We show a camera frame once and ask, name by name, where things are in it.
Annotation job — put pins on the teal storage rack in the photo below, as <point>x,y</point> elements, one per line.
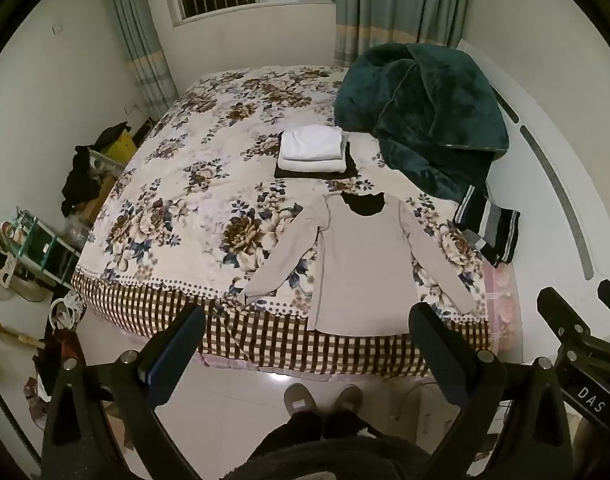
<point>45,250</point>

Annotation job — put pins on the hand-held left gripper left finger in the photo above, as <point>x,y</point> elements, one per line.
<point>169,356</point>

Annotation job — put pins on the white wall switch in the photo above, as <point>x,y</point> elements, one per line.
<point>58,29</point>

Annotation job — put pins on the beige shoes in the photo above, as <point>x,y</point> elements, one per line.
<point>5,270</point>

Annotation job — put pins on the yellow box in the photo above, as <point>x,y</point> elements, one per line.
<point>120,149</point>

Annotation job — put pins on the wooden stick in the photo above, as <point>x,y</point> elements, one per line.
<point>15,335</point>

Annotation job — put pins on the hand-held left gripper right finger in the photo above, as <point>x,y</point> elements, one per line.
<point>436,351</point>

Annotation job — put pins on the beige long-sleeve shirt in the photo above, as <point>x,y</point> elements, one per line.
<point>360,270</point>

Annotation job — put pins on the pink floral cloth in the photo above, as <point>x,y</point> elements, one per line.
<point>502,305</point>

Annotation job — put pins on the folded black garment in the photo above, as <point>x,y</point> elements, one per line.
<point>352,167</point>

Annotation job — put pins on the dark green plush blanket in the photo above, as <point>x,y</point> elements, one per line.
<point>435,110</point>

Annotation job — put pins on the bed with floral sheet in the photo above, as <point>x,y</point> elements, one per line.
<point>200,160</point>

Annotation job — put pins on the person's right shoe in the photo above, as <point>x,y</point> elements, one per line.
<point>348,399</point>

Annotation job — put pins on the black clothes heap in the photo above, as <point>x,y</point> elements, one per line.
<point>82,175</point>

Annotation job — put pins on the person's dark trousers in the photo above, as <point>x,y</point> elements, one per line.
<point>315,435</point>

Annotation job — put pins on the white bed headboard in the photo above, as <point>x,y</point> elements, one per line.
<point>540,200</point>

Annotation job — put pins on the folded cream garment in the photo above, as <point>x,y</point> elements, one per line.
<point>312,164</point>

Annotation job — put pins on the folded white garment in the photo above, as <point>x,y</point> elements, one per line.
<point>310,141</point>

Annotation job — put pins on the person's left shoe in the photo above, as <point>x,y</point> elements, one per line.
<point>301,399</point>

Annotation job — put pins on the grey-green curtain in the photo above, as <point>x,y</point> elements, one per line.
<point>137,25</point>
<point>400,5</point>

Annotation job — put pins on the person's shoe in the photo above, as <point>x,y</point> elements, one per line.
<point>301,399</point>
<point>348,399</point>

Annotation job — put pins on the dark striped cloth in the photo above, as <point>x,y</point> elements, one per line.
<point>490,227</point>

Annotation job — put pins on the white wall socket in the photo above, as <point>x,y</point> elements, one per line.
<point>132,107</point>

